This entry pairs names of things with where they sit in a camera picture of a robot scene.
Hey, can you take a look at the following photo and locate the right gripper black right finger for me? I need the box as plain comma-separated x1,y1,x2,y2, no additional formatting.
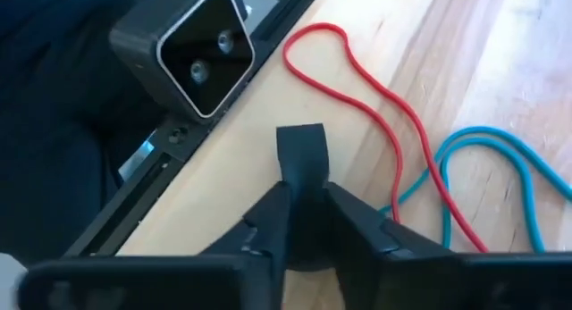
324,181,459,276

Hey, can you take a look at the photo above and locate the red rubber band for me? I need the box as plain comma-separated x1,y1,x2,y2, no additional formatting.
282,21,491,254

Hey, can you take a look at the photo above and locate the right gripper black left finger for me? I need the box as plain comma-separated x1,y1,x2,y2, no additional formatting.
199,180,294,276

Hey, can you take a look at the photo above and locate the black table-level camera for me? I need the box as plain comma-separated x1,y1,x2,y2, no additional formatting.
108,0,257,125

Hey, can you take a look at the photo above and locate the black aluminium table frame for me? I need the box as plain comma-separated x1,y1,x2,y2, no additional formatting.
64,0,324,258

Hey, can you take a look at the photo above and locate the wide dark grey rubber band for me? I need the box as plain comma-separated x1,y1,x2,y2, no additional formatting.
275,122,336,273

